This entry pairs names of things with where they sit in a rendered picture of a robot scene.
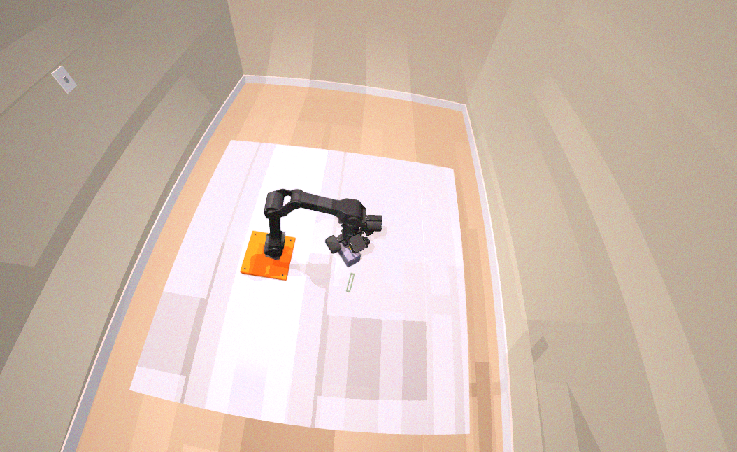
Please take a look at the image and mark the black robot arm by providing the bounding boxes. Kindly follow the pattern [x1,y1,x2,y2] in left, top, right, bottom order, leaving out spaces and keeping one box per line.
[263,188,382,260]

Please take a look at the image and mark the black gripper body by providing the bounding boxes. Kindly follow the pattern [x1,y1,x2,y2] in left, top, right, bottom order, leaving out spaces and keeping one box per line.
[324,228,374,254]

